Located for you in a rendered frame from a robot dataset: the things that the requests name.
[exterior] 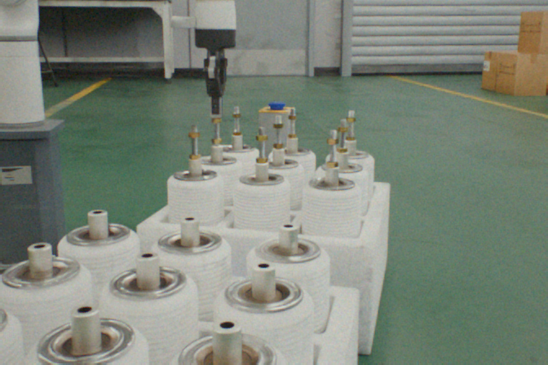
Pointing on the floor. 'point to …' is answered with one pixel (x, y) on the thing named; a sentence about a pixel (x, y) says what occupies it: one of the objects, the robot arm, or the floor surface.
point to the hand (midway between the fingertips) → (216, 106)
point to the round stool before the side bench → (46, 59)
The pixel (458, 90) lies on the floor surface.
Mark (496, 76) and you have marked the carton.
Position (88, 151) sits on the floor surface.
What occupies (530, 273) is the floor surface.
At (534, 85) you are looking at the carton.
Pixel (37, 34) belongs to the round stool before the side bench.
